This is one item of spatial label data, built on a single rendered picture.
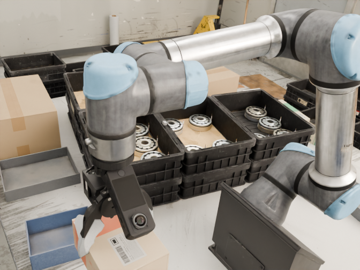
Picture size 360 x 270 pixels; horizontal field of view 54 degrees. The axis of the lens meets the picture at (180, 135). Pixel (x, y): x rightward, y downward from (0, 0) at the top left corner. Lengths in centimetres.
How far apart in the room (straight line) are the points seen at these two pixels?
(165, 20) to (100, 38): 99
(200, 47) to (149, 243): 38
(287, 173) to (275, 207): 10
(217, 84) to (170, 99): 150
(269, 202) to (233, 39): 51
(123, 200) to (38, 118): 103
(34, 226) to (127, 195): 74
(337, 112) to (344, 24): 19
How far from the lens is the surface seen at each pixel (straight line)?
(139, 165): 117
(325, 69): 78
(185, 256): 120
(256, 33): 78
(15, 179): 152
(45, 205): 138
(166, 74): 53
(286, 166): 106
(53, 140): 162
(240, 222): 104
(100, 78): 48
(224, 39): 73
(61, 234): 127
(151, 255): 65
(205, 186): 139
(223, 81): 205
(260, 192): 105
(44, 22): 453
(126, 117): 51
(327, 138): 89
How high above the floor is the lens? 163
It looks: 32 degrees down
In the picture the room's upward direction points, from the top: 6 degrees clockwise
